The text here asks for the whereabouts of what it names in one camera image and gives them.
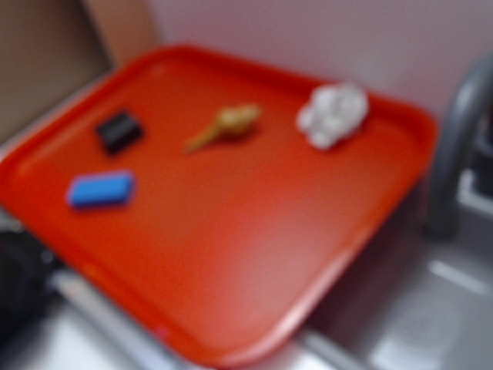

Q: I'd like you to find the red plastic tray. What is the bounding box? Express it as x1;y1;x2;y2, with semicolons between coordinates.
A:
1;46;437;369

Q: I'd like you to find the tan seashell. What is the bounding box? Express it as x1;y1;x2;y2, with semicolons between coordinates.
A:
184;104;261;154

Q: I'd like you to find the crumpled white paper ball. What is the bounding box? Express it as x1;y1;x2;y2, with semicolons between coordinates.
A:
296;82;370;150

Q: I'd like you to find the blue eraser block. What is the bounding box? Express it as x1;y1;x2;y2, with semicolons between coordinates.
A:
65;171;135;208

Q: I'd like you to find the black rectangular block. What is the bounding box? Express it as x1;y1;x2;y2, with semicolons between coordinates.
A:
96;111;144;155

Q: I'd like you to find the black object at left edge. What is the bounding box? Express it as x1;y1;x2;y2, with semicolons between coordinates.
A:
1;231;53;347

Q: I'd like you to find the brown cardboard panel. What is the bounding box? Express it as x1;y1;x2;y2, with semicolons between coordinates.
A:
1;1;160;142

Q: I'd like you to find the grey curved faucet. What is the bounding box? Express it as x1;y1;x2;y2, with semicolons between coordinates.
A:
425;54;492;240

